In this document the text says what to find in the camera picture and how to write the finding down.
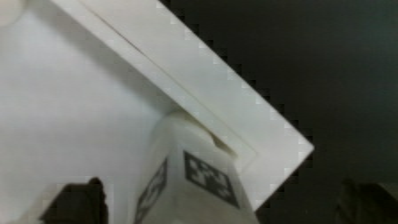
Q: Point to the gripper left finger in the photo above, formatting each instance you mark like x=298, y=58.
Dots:
x=78, y=206

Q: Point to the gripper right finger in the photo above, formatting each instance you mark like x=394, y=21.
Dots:
x=366, y=205

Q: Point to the white leg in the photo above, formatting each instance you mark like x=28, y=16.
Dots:
x=190, y=192

